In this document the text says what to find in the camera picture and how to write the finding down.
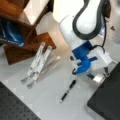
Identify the white and blue gripper body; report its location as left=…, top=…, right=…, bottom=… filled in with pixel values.
left=72, top=42, right=112, bottom=75

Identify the black and grey storage box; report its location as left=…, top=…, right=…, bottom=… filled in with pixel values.
left=87, top=62, right=120, bottom=120

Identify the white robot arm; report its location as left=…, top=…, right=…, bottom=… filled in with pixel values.
left=60, top=0, right=112, bottom=75

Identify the black pen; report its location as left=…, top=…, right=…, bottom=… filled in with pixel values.
left=60, top=79, right=76, bottom=103

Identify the clear plastic ruler strip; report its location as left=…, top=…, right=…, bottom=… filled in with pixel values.
left=33, top=56, right=61, bottom=80

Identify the upper metal ruler strip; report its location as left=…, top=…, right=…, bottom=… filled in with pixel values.
left=21, top=42, right=45, bottom=84

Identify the blue book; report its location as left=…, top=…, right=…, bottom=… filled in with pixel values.
left=0, top=18, right=24, bottom=46

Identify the wooden shelf block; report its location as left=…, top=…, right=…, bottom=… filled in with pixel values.
left=0, top=0, right=56, bottom=65

